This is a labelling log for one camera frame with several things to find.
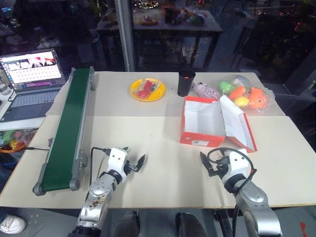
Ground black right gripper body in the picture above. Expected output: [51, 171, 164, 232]
[208, 156, 232, 178]

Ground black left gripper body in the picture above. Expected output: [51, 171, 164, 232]
[124, 159, 139, 174]

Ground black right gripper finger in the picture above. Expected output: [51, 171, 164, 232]
[199, 151, 212, 171]

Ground orange shoe box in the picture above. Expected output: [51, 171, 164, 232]
[178, 95, 258, 154]

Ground green conveyor belt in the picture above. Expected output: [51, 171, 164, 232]
[33, 66, 96, 197]

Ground dark rounded shape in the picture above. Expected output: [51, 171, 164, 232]
[115, 210, 141, 237]

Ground yellow plate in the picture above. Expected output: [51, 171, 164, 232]
[129, 78, 166, 102]

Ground bagged red toys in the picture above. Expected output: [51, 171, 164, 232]
[134, 79, 162, 99]

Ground yellow lemon plush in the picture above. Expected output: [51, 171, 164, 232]
[233, 96, 250, 108]

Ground pink plush toy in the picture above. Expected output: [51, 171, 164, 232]
[191, 81, 221, 100]

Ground orange carrot plush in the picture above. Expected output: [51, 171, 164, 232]
[228, 86, 246, 100]

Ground green plush toy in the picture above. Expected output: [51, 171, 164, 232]
[218, 80, 236, 96]

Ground black cup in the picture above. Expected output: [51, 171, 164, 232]
[177, 69, 197, 97]

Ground orange fish plush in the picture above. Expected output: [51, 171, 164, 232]
[247, 87, 269, 110]

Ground clear plastic toy bag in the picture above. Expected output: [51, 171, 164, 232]
[216, 74, 275, 116]

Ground bag of colourful toys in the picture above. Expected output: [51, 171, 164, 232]
[0, 127, 38, 152]

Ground aluminium pillar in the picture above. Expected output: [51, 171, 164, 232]
[115, 0, 136, 73]

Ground grey laptop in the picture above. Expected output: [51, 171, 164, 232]
[0, 48, 68, 123]

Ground white sneaker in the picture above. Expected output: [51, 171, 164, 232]
[0, 213, 27, 235]

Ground grey background table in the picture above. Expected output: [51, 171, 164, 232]
[95, 8, 224, 73]

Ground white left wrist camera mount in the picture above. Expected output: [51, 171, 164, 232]
[107, 147, 129, 179]

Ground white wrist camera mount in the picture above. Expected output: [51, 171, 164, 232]
[223, 148, 250, 179]
[107, 147, 129, 179]

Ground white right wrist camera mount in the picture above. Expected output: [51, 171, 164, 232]
[223, 148, 250, 179]

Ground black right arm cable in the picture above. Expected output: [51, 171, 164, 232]
[206, 147, 258, 191]

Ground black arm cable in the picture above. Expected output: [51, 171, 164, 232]
[206, 147, 258, 191]
[89, 147, 111, 185]

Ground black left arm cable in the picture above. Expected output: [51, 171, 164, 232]
[89, 147, 111, 185]

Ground orange cable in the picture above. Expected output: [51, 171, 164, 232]
[0, 145, 26, 154]

